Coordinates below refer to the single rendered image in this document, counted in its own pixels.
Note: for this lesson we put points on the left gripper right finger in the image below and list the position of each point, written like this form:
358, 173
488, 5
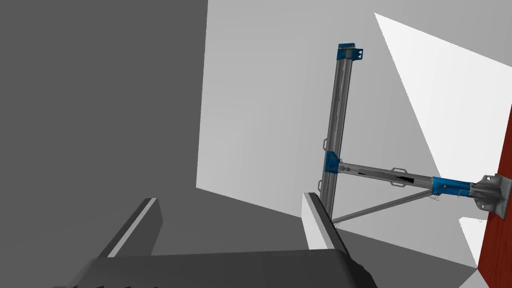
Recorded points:
321, 228

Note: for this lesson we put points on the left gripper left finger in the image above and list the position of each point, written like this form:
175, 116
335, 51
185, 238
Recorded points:
136, 228

